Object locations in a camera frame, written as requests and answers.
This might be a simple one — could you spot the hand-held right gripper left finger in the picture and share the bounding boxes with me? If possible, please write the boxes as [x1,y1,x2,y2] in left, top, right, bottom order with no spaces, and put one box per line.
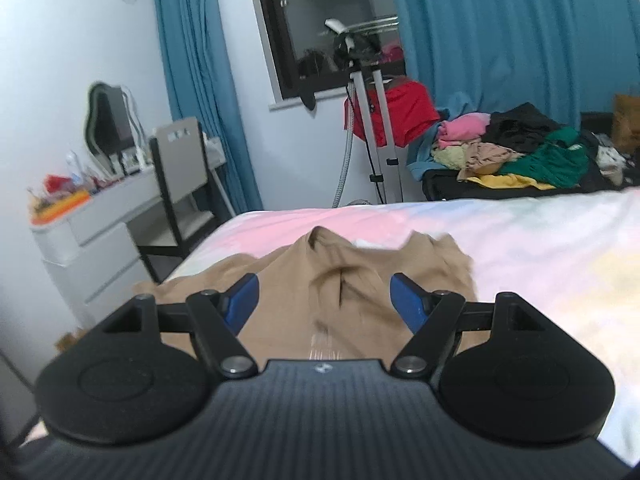
[97,273,261,379]

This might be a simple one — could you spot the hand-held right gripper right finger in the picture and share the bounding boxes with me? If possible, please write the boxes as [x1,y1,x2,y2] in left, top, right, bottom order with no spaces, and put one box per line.
[389,273,543,379]

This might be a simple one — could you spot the tan printed t-shirt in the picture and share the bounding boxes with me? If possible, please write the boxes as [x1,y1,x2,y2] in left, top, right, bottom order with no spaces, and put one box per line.
[132,226,478,361]

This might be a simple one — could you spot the black sofa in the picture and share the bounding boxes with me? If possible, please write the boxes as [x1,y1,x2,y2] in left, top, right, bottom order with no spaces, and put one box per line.
[422,110,640,202]

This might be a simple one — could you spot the light blue garment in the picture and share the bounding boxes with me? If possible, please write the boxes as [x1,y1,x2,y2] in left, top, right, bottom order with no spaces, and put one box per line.
[406,106,451,181]

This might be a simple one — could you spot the bed with pastel sheet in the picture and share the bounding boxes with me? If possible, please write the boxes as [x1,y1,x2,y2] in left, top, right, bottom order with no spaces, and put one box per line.
[165,187,640,466]

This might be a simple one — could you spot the white dressing table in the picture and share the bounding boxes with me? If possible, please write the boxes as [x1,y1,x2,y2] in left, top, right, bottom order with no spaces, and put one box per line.
[30,162,166,326]

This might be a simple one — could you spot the pale yellow-green garment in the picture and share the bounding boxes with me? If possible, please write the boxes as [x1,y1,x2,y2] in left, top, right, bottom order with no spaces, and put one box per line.
[432,144,473,171]

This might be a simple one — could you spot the yellow garment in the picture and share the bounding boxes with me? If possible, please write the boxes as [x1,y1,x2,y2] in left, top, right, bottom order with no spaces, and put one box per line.
[467,174,556,191]

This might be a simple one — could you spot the grey backed chair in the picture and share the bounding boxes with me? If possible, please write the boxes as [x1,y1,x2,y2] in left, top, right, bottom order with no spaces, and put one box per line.
[135,116,218,281]

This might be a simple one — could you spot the beige garment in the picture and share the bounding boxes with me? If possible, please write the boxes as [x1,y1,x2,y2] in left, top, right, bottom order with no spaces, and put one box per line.
[457,141,526,181]

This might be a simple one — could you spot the cardboard box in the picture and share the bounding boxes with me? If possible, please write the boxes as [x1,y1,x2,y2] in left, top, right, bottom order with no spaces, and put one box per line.
[55,327,88,356]

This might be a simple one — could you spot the garment steamer stand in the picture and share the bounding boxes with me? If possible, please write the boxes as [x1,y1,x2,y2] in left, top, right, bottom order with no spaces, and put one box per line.
[324,18,405,208]

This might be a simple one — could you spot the small cosmetic bottles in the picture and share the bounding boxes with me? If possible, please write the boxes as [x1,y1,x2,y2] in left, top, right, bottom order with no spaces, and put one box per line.
[110,147,146,178]

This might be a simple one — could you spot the pink garment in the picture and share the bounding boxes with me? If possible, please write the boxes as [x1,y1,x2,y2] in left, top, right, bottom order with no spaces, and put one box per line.
[436,112,492,150]

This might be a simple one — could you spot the red garment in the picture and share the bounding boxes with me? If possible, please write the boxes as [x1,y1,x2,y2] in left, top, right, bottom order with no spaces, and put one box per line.
[344,80,441,148]

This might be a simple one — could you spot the green garment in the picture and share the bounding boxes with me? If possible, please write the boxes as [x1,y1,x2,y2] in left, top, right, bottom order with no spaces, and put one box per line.
[497,126,591,188]

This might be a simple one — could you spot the narrow blue curtain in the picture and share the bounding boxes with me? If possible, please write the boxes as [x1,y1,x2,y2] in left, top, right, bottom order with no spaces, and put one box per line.
[152,0,263,216]

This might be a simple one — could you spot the wavy framed mirror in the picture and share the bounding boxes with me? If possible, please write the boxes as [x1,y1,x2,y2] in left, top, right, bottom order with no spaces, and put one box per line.
[82,81,151,177]

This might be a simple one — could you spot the white patterned cloth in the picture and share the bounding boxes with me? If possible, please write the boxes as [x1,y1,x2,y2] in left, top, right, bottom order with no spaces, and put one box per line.
[590,132,628,186]

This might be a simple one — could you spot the wide blue curtain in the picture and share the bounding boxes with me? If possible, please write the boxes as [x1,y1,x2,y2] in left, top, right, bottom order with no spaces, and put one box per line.
[387,0,640,118]

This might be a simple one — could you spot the dark framed window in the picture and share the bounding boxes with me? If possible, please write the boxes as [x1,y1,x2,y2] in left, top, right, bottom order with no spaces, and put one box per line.
[245,0,407,111]

